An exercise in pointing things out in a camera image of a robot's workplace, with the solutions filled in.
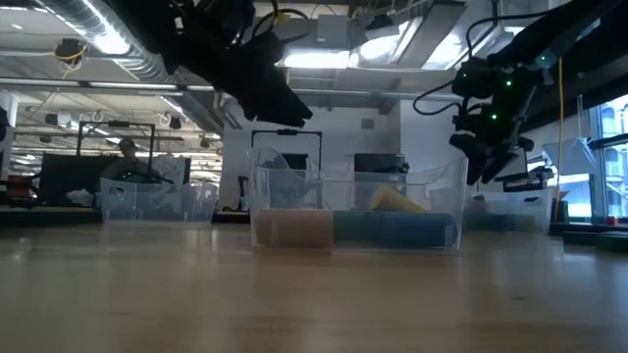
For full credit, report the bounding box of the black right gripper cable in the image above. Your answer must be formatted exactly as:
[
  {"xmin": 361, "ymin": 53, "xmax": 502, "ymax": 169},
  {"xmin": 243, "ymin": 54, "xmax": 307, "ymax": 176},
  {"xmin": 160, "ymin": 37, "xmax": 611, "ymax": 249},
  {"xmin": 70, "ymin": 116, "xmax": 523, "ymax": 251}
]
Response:
[{"xmin": 412, "ymin": 14, "xmax": 541, "ymax": 117}]

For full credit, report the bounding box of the teal wooden plank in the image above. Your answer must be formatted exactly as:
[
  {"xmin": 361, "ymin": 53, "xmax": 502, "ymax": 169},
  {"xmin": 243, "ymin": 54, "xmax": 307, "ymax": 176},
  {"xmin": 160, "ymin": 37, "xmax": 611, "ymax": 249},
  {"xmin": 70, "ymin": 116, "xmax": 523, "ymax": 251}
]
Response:
[{"xmin": 596, "ymin": 233, "xmax": 628, "ymax": 254}]

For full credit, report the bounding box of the grey ceiling pipe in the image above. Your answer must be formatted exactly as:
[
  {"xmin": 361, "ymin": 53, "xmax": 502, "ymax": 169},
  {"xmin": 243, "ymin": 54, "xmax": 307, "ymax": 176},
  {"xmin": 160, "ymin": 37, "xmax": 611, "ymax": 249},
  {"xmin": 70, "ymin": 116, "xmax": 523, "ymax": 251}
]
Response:
[{"xmin": 0, "ymin": 76, "xmax": 457, "ymax": 102}]

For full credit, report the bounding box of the white crumpled cloth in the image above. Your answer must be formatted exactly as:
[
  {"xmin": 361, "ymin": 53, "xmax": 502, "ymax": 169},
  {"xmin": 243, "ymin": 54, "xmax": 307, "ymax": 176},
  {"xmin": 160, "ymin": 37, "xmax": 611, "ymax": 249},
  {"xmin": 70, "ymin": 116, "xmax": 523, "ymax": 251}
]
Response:
[{"xmin": 66, "ymin": 189, "xmax": 94, "ymax": 207}]

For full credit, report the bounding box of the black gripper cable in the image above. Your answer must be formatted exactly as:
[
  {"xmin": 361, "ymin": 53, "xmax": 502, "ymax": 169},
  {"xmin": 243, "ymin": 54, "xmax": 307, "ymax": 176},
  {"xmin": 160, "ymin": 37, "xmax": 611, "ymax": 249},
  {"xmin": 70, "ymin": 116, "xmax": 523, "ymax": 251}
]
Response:
[
  {"xmin": 412, "ymin": 14, "xmax": 541, "ymax": 117},
  {"xmin": 254, "ymin": 7, "xmax": 311, "ymax": 45}
]

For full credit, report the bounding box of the yellow wooden cylinder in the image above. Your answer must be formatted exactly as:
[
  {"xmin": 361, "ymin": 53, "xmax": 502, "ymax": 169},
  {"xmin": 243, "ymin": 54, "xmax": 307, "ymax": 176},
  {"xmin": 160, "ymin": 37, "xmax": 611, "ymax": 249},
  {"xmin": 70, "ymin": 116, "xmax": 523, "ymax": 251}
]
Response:
[{"xmin": 367, "ymin": 184, "xmax": 428, "ymax": 213}]

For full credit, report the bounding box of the black machine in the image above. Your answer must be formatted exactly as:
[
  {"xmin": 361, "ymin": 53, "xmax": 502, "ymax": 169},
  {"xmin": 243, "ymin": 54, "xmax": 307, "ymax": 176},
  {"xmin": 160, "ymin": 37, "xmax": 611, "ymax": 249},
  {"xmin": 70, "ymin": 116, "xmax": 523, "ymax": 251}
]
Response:
[{"xmin": 499, "ymin": 166, "xmax": 555, "ymax": 193}]

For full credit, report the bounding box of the black box appliance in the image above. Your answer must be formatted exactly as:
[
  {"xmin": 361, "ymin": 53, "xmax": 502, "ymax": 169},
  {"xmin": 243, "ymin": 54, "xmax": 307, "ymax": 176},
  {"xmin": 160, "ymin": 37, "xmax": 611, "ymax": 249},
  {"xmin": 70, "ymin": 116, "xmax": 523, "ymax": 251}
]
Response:
[{"xmin": 352, "ymin": 152, "xmax": 409, "ymax": 175}]

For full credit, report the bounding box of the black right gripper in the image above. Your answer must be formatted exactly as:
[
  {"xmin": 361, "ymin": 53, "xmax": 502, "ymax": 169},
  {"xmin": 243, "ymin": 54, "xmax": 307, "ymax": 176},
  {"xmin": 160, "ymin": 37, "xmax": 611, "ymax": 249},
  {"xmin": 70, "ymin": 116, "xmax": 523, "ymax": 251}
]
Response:
[{"xmin": 448, "ymin": 56, "xmax": 541, "ymax": 186}]

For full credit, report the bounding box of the blue wooden arch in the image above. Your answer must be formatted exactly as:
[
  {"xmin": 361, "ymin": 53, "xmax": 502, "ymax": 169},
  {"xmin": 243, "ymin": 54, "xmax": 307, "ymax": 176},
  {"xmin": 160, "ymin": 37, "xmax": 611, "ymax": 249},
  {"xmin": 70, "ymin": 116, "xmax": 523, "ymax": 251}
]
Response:
[{"xmin": 485, "ymin": 214, "xmax": 536, "ymax": 231}]

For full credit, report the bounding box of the green wooden cylinder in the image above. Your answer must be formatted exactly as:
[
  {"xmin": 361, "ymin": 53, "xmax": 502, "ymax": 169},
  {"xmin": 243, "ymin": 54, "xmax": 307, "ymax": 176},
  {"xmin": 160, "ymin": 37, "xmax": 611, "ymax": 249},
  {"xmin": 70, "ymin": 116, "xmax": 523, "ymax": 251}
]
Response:
[{"xmin": 332, "ymin": 210, "xmax": 374, "ymax": 244}]

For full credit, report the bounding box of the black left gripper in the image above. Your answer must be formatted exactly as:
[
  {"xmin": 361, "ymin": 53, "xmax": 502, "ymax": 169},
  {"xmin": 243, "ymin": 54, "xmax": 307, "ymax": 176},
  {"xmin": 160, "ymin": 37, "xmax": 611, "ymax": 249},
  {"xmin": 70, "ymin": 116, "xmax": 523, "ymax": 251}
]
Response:
[{"xmin": 181, "ymin": 14, "xmax": 314, "ymax": 128}]

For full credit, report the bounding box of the red box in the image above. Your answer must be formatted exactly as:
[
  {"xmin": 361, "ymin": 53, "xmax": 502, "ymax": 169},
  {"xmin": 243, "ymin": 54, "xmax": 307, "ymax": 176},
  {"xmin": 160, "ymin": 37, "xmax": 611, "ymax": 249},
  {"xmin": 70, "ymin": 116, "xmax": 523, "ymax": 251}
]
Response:
[{"xmin": 7, "ymin": 175, "xmax": 38, "ymax": 200}]

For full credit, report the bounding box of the window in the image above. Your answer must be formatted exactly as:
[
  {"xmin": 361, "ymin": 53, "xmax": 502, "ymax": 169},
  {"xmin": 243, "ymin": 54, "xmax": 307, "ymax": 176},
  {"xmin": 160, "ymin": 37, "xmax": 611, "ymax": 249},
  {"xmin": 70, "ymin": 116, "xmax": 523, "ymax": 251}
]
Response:
[{"xmin": 596, "ymin": 95, "xmax": 628, "ymax": 220}]

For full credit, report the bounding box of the black and yellow cable reel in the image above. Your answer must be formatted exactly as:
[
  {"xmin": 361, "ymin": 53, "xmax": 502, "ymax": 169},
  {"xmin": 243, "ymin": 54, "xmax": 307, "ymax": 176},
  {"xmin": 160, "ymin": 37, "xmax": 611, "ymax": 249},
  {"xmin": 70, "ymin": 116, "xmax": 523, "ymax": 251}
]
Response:
[{"xmin": 53, "ymin": 37, "xmax": 89, "ymax": 68}]

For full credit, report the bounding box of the green wooden arch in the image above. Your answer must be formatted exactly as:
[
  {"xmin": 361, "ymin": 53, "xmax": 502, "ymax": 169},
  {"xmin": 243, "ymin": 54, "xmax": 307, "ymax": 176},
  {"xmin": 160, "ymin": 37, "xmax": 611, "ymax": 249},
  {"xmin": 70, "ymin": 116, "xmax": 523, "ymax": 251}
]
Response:
[{"xmin": 464, "ymin": 213, "xmax": 490, "ymax": 231}]

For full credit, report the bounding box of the whiteboard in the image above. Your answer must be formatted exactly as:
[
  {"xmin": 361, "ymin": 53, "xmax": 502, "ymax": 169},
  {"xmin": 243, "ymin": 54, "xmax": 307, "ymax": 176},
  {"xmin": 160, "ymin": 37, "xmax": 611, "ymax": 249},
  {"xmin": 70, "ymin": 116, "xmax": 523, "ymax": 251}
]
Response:
[{"xmin": 154, "ymin": 155, "xmax": 192, "ymax": 186}]

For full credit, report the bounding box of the person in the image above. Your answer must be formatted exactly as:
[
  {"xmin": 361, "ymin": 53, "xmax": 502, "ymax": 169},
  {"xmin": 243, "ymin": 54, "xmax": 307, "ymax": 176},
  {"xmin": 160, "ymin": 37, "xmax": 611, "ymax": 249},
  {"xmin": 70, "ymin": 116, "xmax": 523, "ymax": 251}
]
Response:
[{"xmin": 100, "ymin": 137, "xmax": 163, "ymax": 185}]

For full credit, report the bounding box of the grey ceiling box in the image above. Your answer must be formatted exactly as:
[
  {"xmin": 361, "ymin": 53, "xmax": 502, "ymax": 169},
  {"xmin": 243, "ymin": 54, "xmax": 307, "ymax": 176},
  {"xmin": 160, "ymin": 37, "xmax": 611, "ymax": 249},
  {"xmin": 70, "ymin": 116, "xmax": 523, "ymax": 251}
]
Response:
[{"xmin": 316, "ymin": 13, "xmax": 352, "ymax": 45}]

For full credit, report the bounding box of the clear plastic bin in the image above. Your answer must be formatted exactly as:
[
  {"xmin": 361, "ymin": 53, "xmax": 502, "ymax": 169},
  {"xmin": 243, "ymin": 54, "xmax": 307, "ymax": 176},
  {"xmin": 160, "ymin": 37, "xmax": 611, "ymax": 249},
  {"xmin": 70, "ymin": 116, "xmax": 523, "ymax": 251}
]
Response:
[
  {"xmin": 100, "ymin": 176, "xmax": 220, "ymax": 225},
  {"xmin": 247, "ymin": 145, "xmax": 468, "ymax": 252},
  {"xmin": 465, "ymin": 188, "xmax": 555, "ymax": 234}
]

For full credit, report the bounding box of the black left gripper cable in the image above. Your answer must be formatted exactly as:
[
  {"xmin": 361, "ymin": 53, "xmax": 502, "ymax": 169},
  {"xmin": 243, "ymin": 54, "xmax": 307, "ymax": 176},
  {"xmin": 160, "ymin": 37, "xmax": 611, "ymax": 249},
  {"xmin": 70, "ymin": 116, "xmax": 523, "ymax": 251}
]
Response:
[{"xmin": 254, "ymin": 7, "xmax": 311, "ymax": 45}]

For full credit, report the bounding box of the natural wooden cylinder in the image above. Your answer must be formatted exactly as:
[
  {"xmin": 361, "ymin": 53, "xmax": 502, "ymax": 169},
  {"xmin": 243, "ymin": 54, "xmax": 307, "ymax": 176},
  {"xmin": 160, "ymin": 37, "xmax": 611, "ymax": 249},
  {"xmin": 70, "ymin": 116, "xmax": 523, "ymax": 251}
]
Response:
[{"xmin": 254, "ymin": 209, "xmax": 336, "ymax": 248}]

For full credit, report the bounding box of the black monitor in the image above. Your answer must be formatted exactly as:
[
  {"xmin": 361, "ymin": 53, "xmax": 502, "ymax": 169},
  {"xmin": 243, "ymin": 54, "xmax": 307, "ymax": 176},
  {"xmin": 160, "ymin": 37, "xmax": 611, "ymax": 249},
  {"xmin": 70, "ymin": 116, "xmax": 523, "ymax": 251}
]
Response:
[{"xmin": 38, "ymin": 152, "xmax": 122, "ymax": 207}]

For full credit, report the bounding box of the black frame stand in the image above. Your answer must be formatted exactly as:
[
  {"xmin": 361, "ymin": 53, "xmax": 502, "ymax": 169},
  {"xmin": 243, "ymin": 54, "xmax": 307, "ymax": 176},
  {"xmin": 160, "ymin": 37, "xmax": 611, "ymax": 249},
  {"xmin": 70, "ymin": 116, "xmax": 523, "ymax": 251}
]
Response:
[
  {"xmin": 249, "ymin": 127, "xmax": 324, "ymax": 173},
  {"xmin": 76, "ymin": 120, "xmax": 157, "ymax": 185}
]

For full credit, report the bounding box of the blue wooden cylinder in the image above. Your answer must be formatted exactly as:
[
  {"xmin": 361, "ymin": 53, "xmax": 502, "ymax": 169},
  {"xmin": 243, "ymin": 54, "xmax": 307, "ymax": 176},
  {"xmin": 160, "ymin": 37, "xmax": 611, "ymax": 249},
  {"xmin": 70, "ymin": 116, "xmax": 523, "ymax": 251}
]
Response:
[{"xmin": 367, "ymin": 211, "xmax": 458, "ymax": 249}]

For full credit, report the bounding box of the ceiling light panel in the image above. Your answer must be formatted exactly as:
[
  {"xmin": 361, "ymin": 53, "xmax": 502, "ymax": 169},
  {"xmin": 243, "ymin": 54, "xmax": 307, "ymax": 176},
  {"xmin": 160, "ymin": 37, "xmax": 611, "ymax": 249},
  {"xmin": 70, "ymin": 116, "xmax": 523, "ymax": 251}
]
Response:
[{"xmin": 277, "ymin": 46, "xmax": 354, "ymax": 70}]

